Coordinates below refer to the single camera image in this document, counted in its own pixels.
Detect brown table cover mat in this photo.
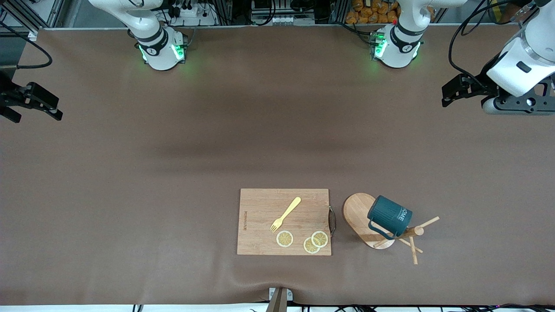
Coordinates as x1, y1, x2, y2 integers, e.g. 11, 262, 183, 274
0, 26, 555, 306

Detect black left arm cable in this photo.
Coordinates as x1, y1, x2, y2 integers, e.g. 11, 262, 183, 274
448, 0, 536, 85

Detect yellow plastic fork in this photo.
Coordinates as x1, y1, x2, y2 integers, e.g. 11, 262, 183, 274
270, 197, 302, 233

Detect dark green mug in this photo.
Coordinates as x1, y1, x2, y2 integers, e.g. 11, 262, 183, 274
367, 195, 413, 240

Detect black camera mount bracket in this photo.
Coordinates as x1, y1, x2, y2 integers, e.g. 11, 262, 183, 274
494, 76, 555, 116

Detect wooden cutting board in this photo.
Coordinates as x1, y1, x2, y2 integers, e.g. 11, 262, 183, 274
237, 188, 336, 256

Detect aluminium profile rail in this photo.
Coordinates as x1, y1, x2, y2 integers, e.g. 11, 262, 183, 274
265, 287, 294, 312

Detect grey electronic equipment unit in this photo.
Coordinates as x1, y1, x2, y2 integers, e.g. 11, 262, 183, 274
251, 0, 316, 26

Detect white power strip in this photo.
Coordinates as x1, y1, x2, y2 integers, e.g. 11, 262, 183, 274
167, 0, 218, 27

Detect wooden mug tree rack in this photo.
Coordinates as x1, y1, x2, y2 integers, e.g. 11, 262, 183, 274
343, 192, 440, 265

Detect aluminium frame struts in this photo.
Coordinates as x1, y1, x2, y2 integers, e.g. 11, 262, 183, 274
0, 0, 70, 42

